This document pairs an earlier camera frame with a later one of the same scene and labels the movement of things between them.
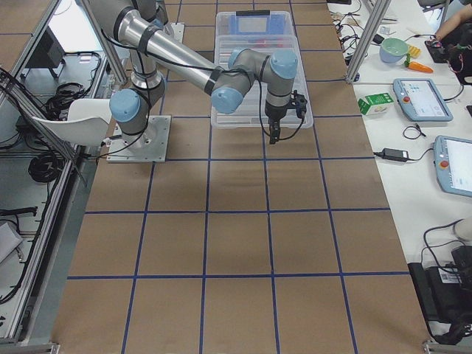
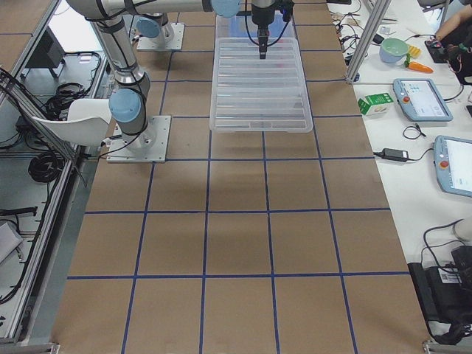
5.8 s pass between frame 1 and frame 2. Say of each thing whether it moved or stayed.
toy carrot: stayed
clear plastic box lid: stayed
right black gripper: moved
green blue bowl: stayed
